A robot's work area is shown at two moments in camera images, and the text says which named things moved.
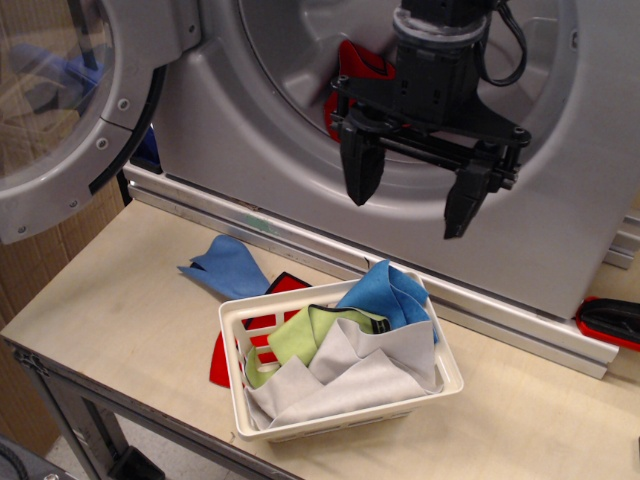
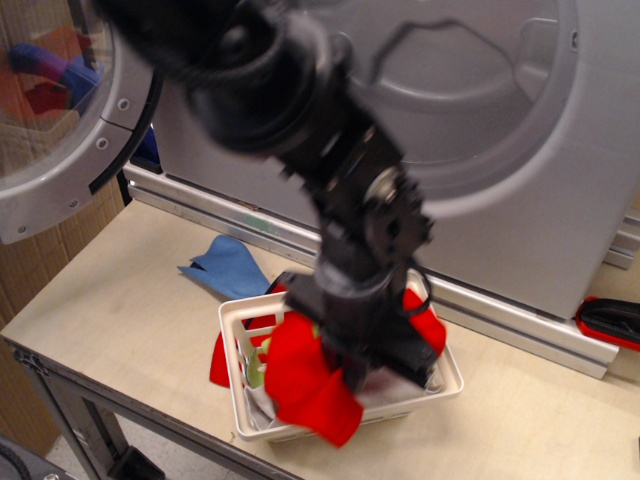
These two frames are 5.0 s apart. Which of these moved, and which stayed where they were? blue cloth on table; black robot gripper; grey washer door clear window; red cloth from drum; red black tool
Moved: red cloth from drum; black robot gripper
Stayed: blue cloth on table; grey washer door clear window; red black tool
